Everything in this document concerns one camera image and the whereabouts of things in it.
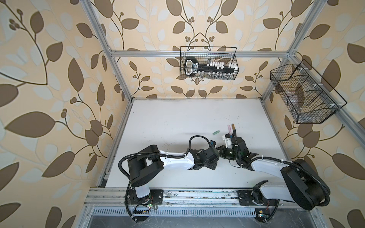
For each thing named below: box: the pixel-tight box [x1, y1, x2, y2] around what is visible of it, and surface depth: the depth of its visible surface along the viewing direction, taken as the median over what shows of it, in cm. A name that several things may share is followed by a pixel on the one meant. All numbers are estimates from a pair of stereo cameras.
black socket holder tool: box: [184, 57, 239, 77], surface depth 85 cm
